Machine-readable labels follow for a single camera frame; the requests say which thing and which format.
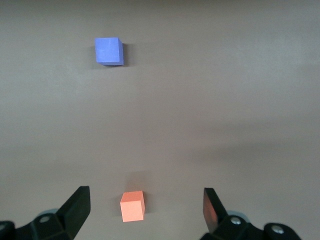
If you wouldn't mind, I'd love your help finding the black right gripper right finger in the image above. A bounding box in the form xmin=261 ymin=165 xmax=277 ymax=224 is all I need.
xmin=199 ymin=187 xmax=301 ymax=240

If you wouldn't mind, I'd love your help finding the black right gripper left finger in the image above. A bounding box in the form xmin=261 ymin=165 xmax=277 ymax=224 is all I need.
xmin=0 ymin=185 xmax=91 ymax=240

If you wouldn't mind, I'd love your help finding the orange foam block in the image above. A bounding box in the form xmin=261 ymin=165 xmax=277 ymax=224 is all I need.
xmin=119 ymin=190 xmax=146 ymax=223

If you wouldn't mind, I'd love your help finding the purple foam block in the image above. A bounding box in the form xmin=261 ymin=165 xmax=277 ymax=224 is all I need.
xmin=94 ymin=37 xmax=125 ymax=67

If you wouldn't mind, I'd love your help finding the brown table cover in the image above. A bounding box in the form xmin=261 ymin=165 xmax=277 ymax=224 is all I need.
xmin=0 ymin=0 xmax=320 ymax=240

